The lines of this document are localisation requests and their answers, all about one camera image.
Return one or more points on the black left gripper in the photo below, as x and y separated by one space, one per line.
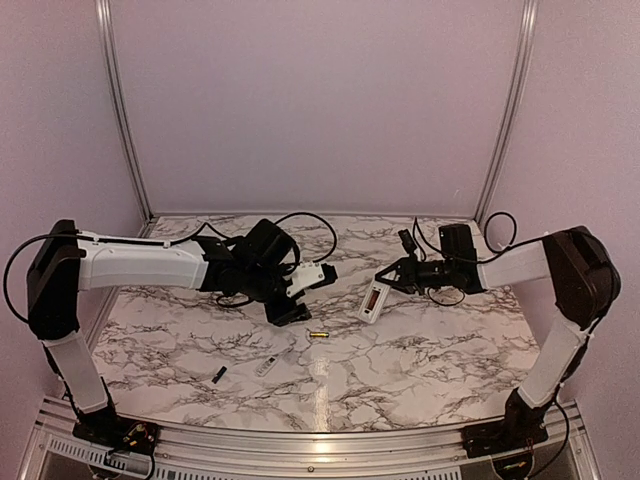
295 312

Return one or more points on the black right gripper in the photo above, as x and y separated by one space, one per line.
407 270

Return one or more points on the white air conditioner remote control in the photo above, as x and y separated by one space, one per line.
373 302

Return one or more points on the white remote battery cover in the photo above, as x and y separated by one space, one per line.
265 366

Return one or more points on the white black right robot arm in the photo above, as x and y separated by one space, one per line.
566 281

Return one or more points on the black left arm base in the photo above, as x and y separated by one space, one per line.
119 433

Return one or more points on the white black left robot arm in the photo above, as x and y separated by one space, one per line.
265 266

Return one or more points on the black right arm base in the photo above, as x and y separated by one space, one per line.
521 427

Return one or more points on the dark blue battery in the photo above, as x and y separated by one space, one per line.
219 374

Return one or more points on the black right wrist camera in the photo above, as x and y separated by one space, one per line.
407 241

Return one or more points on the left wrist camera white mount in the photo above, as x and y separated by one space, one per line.
310 275

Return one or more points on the right aluminium frame post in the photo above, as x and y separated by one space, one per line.
516 88

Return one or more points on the aluminium frame post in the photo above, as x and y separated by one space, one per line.
516 88
116 91

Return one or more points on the left aluminium frame post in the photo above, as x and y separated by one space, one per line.
116 91

